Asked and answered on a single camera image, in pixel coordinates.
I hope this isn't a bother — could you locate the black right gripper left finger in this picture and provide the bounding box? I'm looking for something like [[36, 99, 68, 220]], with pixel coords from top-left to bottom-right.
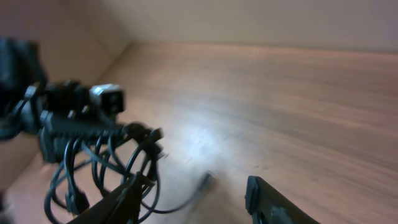
[[68, 172, 152, 224]]

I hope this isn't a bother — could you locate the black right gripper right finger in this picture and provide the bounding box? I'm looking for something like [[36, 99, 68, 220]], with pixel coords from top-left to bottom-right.
[[245, 175, 319, 224]]

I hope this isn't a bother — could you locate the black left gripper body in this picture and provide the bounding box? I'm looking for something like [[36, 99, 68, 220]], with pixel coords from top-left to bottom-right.
[[21, 80, 123, 162]]

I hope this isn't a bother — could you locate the black cable bundle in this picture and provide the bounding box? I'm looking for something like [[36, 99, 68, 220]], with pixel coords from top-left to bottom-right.
[[43, 123, 165, 224]]

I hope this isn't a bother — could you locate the black thin usb cable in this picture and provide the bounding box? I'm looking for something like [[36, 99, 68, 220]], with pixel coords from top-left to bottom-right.
[[139, 170, 216, 215]]

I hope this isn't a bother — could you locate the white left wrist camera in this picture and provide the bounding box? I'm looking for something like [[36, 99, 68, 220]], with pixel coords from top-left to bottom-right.
[[89, 84, 125, 116]]

